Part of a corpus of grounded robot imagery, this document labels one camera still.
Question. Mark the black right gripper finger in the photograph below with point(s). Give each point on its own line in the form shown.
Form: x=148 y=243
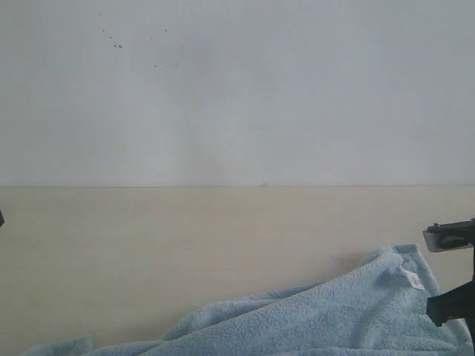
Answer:
x=455 y=304

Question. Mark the light blue fluffy towel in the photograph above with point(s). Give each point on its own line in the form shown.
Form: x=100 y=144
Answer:
x=378 y=308

